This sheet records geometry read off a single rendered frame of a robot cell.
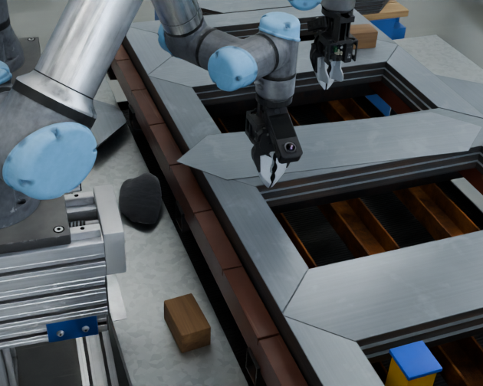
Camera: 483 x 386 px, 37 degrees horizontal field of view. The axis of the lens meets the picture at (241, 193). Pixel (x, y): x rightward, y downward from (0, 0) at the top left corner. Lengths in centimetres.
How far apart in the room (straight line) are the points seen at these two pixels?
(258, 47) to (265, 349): 51
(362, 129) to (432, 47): 81
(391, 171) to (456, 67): 81
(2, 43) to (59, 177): 63
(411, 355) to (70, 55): 67
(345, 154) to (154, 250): 47
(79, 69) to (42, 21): 349
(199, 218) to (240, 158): 19
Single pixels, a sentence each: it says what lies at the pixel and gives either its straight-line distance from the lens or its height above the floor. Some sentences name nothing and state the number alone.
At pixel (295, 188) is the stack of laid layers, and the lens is 154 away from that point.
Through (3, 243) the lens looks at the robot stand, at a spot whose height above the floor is 104.
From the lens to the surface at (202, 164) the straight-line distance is 156.
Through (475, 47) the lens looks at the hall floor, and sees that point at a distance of 448.
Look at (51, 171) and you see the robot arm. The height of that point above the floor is 120.
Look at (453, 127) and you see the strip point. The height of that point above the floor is 87.
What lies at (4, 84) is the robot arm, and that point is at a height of 125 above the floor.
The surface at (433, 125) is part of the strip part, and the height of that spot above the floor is 87.
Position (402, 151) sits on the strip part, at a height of 87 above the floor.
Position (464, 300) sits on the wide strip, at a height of 87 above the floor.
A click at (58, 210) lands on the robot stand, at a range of 117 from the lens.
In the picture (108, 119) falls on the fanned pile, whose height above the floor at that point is 72.
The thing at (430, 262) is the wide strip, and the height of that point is 87.
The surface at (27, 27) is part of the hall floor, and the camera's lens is 440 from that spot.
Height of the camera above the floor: 174
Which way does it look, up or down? 36 degrees down
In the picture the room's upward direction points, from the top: 3 degrees clockwise
